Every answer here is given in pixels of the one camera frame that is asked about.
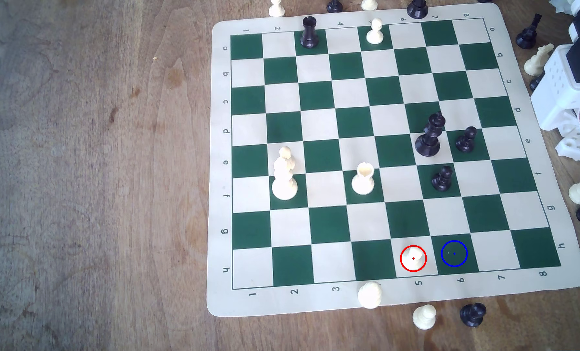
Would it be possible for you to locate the black chess rook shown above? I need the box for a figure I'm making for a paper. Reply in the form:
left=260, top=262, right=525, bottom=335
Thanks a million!
left=300, top=16, right=320, bottom=49

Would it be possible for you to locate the black chess pawn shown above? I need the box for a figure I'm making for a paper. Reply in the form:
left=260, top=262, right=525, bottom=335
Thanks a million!
left=455, top=126, right=478, bottom=153
left=460, top=302, right=487, bottom=328
left=431, top=166, right=454, bottom=192

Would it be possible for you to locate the small white chess pawn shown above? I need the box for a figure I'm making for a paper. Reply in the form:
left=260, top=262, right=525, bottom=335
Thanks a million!
left=403, top=247, right=425, bottom=270

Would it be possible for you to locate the black chess bishop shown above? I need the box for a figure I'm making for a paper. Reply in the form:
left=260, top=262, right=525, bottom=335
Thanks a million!
left=515, top=13, right=543, bottom=50

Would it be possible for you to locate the white chess knight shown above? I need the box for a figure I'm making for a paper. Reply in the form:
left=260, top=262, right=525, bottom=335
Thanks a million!
left=523, top=43, right=555, bottom=77

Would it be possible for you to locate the tall white chess piece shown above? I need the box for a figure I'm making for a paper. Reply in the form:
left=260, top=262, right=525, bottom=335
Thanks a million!
left=271, top=146, right=299, bottom=201

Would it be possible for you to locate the green and white chess mat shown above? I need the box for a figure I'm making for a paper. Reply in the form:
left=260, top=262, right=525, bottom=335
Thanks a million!
left=206, top=2, right=580, bottom=318

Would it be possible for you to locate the black chess king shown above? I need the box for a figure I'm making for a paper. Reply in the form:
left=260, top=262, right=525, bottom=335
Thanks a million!
left=415, top=110, right=447, bottom=158

